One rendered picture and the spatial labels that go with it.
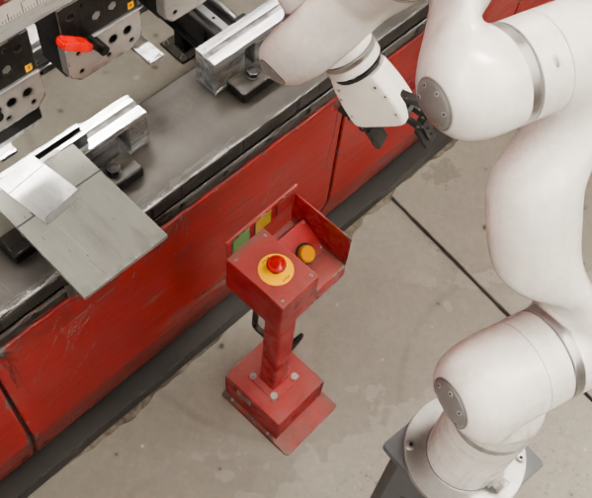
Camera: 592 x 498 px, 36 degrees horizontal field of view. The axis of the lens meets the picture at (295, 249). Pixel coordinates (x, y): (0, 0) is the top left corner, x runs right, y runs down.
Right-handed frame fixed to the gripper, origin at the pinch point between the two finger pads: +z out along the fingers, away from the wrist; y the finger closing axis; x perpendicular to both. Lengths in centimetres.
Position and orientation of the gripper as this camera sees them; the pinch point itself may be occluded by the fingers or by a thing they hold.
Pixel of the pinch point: (403, 137)
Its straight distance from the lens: 141.0
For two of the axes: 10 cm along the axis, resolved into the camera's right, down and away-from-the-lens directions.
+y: 7.2, 0.7, -6.9
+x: 4.6, -7.9, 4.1
